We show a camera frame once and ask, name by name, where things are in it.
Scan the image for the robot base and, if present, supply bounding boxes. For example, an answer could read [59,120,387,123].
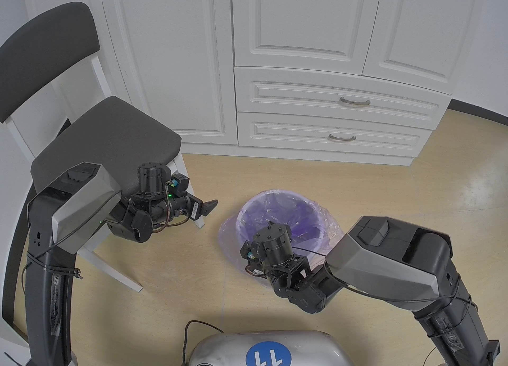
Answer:
[188,331,354,366]

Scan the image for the pale grey trash bin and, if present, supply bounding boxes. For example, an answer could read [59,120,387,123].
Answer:
[237,190,324,290]

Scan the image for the white chair grey cushions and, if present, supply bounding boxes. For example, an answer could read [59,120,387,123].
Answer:
[0,2,205,293]

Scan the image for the white wardrobe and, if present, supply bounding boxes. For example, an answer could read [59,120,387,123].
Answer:
[22,0,491,166]

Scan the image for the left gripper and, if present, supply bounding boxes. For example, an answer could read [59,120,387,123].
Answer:
[171,195,219,222]

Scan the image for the purple plastic bag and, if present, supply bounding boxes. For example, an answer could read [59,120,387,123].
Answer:
[219,189,345,290]

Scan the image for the black cable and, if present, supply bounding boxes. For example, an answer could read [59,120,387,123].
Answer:
[182,320,225,363]

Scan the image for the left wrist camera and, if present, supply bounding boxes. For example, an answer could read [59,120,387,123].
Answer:
[169,173,191,198]

